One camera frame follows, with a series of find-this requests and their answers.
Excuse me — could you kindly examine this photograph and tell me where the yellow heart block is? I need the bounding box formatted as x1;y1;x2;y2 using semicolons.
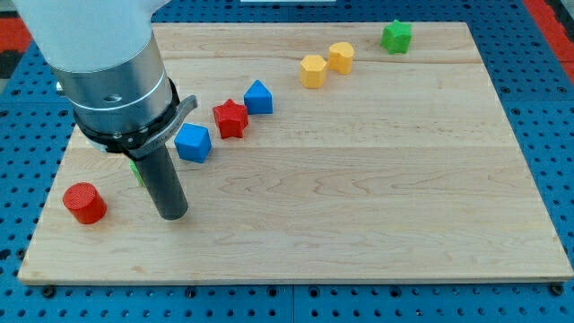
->
327;42;355;74

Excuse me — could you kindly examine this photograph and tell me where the green block behind tool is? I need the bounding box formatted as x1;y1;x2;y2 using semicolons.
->
129;160;145;187

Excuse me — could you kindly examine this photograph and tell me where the blue triangle block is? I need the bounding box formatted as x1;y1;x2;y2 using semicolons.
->
244;80;274;115

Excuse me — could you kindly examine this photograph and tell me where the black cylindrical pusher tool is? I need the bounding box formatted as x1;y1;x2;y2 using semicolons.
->
135;144;188;221

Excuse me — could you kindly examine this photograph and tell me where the yellow hexagon block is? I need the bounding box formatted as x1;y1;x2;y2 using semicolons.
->
300;55;327;89

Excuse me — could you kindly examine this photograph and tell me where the green star block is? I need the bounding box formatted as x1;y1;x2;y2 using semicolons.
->
380;20;413;54

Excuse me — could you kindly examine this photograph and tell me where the wooden board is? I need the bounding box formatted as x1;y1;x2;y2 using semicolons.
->
19;22;573;285

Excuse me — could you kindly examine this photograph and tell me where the blue cube block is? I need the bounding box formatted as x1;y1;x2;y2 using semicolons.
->
174;123;212;163

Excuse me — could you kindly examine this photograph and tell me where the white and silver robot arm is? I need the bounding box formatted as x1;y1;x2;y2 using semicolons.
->
13;0;191;160

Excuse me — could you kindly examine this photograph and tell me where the red star block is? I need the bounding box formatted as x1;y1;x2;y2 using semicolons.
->
213;100;248;139

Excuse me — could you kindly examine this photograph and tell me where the red cylinder block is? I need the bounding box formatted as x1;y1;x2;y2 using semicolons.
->
63;182;107;224

